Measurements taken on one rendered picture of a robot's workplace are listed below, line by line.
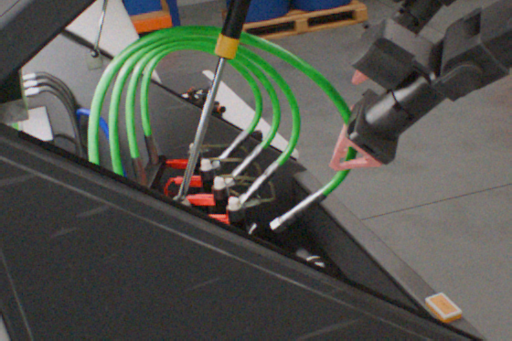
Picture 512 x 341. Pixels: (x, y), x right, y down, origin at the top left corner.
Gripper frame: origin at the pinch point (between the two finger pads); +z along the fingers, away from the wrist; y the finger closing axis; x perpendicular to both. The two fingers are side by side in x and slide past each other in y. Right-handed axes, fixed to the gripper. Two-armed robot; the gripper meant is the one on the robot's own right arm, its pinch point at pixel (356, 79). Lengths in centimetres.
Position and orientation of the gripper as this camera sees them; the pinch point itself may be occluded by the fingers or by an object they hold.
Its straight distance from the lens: 119.3
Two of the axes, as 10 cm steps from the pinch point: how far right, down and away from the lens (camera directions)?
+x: 1.1, 4.3, -8.9
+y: -7.8, -5.2, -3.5
